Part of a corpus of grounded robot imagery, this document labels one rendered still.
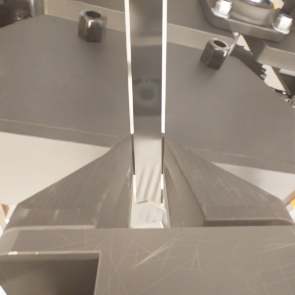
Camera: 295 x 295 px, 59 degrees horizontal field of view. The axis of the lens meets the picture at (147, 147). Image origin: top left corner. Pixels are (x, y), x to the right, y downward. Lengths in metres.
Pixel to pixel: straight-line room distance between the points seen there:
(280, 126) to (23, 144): 0.20
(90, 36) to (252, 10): 0.24
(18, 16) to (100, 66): 0.24
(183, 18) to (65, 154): 0.28
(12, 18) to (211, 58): 0.29
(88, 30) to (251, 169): 0.19
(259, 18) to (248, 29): 0.02
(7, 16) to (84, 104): 0.29
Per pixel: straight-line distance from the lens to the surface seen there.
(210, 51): 0.30
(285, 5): 0.62
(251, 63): 0.52
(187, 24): 0.38
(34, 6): 0.46
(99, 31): 0.28
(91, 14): 0.29
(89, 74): 0.24
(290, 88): 0.58
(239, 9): 0.43
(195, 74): 0.28
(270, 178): 0.21
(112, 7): 0.37
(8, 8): 0.48
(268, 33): 0.43
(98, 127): 0.18
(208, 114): 0.22
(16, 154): 0.19
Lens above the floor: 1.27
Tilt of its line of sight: 41 degrees down
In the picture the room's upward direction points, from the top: 179 degrees clockwise
